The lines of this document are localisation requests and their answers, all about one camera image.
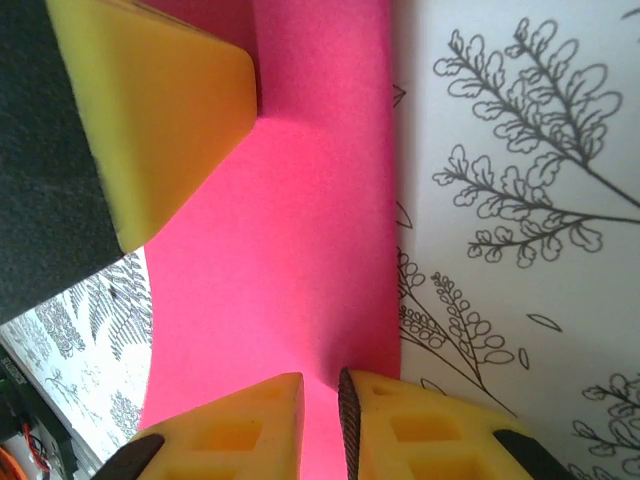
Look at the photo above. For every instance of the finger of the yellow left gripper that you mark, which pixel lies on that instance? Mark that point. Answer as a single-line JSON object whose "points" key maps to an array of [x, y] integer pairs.
{"points": [[150, 100]]}

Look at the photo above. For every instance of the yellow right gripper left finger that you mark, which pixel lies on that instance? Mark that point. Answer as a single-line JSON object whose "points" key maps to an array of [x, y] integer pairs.
{"points": [[240, 440]]}

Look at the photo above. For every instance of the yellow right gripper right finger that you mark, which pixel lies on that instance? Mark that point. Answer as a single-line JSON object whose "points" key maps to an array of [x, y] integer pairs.
{"points": [[425, 440]]}

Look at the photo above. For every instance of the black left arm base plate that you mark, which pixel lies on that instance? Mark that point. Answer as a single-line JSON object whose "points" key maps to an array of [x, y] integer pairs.
{"points": [[12, 395]]}

